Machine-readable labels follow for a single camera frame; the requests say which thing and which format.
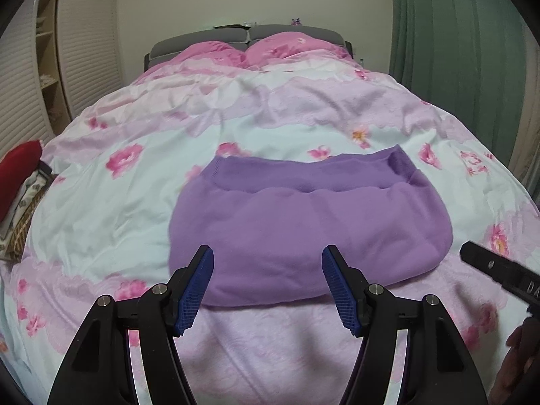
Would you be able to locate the bed with floral duvet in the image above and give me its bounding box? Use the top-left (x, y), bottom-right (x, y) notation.
top-left (0, 31), bottom-right (540, 405)

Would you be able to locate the narrow white louvered wardrobe door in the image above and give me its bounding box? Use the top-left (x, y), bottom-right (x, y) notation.
top-left (55, 0), bottom-right (124, 115)

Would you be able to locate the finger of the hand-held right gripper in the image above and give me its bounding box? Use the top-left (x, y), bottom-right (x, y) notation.
top-left (460, 240), bottom-right (513, 293)

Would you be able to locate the pink floral pillow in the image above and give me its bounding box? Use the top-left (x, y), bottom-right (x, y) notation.
top-left (175, 41), bottom-right (248, 69)
top-left (245, 31), bottom-right (353, 68)

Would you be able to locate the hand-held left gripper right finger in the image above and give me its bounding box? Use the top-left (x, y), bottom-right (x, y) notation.
top-left (321, 245), bottom-right (494, 405)

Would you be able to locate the brown checked folded garment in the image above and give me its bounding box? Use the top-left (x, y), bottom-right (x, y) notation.
top-left (0, 202), bottom-right (43, 262)

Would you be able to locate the person's right hand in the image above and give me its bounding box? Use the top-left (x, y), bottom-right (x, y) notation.
top-left (491, 316), bottom-right (540, 405)

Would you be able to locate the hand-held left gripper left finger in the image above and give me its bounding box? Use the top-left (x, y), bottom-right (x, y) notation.
top-left (46, 245), bottom-right (215, 405)

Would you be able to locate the grey upholstered headboard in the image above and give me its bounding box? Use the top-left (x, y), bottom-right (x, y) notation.
top-left (144, 24), bottom-right (353, 71)

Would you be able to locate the white patterned folded garment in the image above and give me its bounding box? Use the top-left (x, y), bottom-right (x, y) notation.
top-left (6, 169), bottom-right (53, 239)

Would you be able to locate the cream wardrobe shelf unit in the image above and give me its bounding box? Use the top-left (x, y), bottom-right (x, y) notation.
top-left (31, 0), bottom-right (72, 129)

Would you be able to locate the green curtain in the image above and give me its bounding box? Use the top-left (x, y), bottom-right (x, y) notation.
top-left (388, 0), bottom-right (537, 171)

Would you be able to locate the purple sweatshirt with green print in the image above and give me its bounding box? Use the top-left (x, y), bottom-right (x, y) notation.
top-left (168, 144), bottom-right (454, 308)

